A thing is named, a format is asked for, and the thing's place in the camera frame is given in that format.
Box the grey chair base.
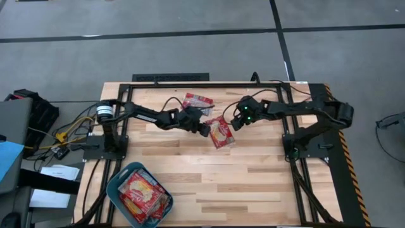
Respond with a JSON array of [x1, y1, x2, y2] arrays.
[[375, 111, 405, 164]]

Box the black power adapter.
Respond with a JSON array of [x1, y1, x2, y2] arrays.
[[53, 147, 71, 160]]

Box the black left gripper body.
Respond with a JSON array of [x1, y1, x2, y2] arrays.
[[170, 106, 206, 134]]

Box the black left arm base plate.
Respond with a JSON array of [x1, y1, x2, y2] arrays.
[[82, 135, 129, 160]]

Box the teal plastic basket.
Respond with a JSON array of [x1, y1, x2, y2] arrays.
[[106, 161, 174, 228]]

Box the yellow cable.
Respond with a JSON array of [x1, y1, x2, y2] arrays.
[[24, 115, 96, 150]]

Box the blue sheet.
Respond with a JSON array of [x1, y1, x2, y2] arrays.
[[0, 141, 25, 183]]

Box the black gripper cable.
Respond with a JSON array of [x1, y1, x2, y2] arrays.
[[221, 88, 280, 120], [161, 96, 187, 112]]

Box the black aluminium table frame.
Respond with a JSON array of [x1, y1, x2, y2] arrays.
[[74, 81, 344, 228]]

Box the white paper sheet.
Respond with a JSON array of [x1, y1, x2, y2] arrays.
[[40, 164, 80, 181], [29, 189, 71, 209]]

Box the grey case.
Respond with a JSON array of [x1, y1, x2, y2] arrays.
[[0, 97, 34, 194]]

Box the black crate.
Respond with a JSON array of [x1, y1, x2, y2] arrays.
[[4, 89, 60, 149]]

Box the black floor vent grille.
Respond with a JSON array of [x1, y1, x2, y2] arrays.
[[132, 72, 210, 82]]

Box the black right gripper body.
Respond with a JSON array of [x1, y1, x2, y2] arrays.
[[233, 99, 269, 125]]

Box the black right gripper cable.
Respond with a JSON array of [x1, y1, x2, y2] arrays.
[[221, 88, 280, 120]]

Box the black panel with hazard stripe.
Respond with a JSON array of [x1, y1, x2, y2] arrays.
[[308, 82, 371, 227]]

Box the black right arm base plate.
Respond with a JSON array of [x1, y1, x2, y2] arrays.
[[283, 133, 330, 159]]

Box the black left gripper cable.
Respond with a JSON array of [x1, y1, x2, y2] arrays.
[[161, 96, 187, 112]]

